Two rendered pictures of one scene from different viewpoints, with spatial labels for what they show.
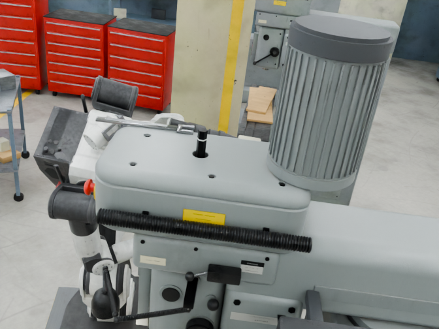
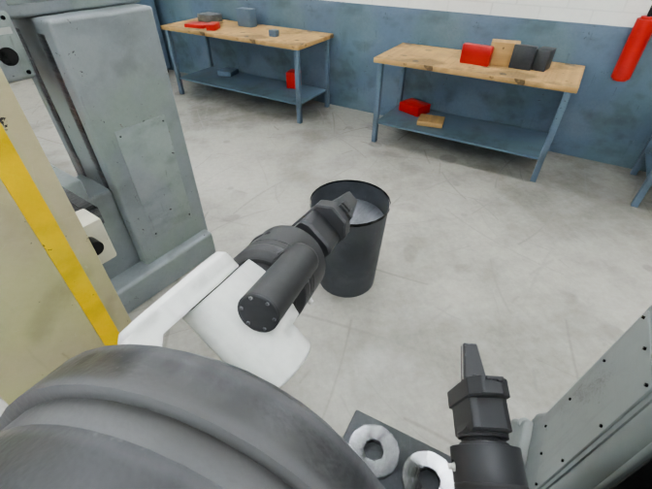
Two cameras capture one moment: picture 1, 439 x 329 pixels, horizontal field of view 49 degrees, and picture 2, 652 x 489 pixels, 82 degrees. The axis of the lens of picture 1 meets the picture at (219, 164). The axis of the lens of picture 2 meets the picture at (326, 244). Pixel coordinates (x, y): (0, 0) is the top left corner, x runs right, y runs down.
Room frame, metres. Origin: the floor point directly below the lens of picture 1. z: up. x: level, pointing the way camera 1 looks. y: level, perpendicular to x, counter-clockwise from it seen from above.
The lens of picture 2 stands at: (1.58, 0.35, 1.85)
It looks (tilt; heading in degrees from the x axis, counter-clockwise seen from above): 40 degrees down; 300
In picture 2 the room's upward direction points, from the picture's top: straight up
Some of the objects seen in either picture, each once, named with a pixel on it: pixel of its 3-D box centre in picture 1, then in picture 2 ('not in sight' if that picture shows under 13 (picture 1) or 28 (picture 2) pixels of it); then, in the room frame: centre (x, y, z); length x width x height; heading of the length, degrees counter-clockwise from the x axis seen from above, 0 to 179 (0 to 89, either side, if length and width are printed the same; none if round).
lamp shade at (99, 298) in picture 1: (105, 299); not in sight; (0.90, 0.25, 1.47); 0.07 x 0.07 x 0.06
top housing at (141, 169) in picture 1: (203, 185); not in sight; (0.97, 0.03, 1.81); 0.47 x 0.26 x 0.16; 89
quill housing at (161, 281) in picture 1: (187, 292); not in sight; (0.97, 0.04, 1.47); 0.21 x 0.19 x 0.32; 179
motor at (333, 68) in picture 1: (325, 102); not in sight; (0.96, -0.20, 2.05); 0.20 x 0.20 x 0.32
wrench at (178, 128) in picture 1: (145, 124); not in sight; (1.08, 0.20, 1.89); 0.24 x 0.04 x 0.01; 91
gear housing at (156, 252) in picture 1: (210, 231); not in sight; (0.97, 0.00, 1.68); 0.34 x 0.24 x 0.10; 89
